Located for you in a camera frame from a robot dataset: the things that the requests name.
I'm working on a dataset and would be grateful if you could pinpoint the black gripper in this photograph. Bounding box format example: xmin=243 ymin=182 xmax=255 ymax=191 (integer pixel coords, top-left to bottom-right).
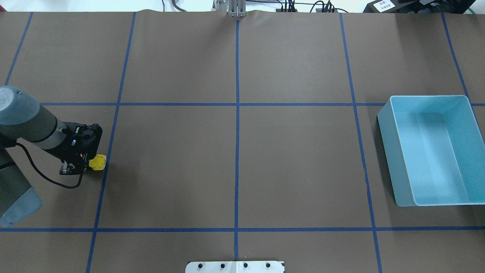
xmin=51 ymin=122 xmax=103 ymax=175

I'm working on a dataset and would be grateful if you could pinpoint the yellow beetle toy car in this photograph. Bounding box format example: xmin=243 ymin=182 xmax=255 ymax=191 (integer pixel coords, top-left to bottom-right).
xmin=88 ymin=154 xmax=107 ymax=171

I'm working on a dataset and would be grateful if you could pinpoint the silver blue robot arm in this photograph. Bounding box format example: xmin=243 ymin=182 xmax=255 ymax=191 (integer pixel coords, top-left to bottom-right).
xmin=0 ymin=85 xmax=107 ymax=228

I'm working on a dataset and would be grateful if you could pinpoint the light blue plastic bin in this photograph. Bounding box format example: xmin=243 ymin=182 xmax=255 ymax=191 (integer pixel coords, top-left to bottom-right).
xmin=377 ymin=95 xmax=485 ymax=207

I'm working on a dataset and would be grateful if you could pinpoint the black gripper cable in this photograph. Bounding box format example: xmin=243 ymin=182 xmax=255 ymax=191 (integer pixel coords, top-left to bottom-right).
xmin=15 ymin=142 xmax=84 ymax=189

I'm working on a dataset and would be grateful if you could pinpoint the white camera pillar base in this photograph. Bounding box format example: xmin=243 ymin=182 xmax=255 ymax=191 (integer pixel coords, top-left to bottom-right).
xmin=185 ymin=260 xmax=286 ymax=273

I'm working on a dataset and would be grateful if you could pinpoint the aluminium frame post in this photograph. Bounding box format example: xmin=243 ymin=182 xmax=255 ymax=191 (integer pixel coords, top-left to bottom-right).
xmin=213 ymin=0 xmax=247 ymax=17

